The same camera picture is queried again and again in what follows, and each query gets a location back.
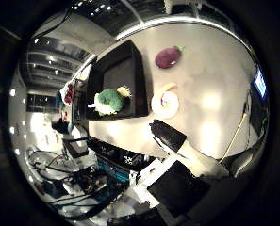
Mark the white radish plush toy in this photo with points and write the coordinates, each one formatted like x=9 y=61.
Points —
x=124 y=91

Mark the green broccoli plush toy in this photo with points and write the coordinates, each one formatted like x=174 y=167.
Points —
x=109 y=99

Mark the purple eggplant plush toy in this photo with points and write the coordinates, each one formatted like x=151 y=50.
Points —
x=168 y=57

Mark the black rectangular container bin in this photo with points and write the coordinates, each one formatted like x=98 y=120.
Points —
x=120 y=72

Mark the open black laptop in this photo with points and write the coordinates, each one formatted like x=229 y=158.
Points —
x=259 y=84

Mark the red cloth bundle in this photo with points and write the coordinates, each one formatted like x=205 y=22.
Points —
x=69 y=93

